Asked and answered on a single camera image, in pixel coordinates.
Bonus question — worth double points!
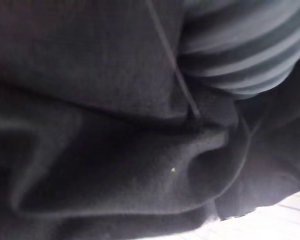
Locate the dark grey fleece garment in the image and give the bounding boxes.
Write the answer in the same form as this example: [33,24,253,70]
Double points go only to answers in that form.
[0,0,300,240]

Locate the thin dark drawstring cord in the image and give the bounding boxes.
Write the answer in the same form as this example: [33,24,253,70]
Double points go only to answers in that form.
[146,0,202,118]

